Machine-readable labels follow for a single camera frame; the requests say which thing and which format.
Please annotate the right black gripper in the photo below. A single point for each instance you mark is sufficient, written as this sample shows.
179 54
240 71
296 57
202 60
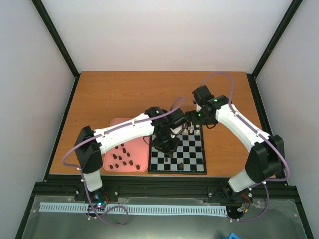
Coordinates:
194 119

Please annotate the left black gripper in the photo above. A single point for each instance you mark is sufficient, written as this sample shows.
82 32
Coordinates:
167 150

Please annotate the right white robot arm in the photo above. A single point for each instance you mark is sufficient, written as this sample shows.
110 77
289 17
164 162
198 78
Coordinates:
266 152

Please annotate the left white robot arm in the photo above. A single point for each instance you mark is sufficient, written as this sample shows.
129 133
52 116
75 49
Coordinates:
92 144

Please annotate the dark chess piece on board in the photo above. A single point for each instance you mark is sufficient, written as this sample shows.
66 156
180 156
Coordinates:
181 165

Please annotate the black white chess board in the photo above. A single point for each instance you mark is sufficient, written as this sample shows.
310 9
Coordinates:
190 152

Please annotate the pink plastic tray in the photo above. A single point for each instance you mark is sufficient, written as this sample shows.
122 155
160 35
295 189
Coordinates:
136 142

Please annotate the blue object at bottom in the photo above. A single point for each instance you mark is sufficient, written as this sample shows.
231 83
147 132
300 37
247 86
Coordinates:
232 236

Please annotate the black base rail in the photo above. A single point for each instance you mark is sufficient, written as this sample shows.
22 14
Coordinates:
206 188

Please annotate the light blue cable duct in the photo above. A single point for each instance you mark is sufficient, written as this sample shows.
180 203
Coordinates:
138 210

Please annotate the right black frame post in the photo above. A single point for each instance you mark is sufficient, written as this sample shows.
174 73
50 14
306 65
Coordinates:
281 28

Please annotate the black frame post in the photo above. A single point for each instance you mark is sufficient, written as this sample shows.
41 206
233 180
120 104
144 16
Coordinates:
281 28
44 15

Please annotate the left black frame post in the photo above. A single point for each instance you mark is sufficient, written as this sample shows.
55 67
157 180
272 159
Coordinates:
44 15

